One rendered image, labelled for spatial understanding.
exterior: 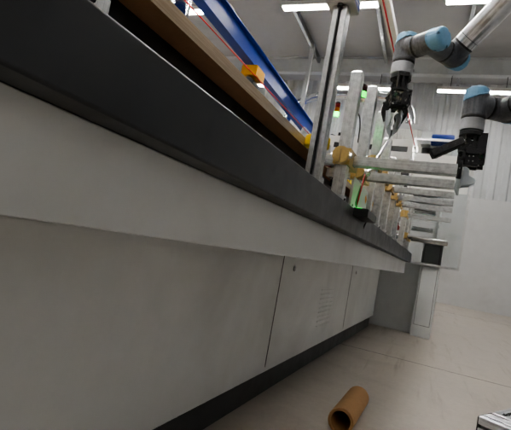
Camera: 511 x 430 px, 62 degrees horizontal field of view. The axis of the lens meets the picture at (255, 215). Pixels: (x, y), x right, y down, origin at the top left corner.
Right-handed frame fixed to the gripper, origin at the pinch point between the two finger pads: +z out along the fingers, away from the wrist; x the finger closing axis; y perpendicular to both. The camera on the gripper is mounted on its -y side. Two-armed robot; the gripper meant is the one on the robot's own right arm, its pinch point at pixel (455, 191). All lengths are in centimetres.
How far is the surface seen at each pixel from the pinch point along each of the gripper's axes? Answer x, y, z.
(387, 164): -26.5, -18.9, -0.9
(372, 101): -5.7, -30.7, -28.0
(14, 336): -111, -52, 47
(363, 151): -5.7, -30.7, -9.7
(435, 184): -1.5, -6.3, -1.2
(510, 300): 888, 132, 50
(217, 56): -84, -46, -6
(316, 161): -57, -31, 7
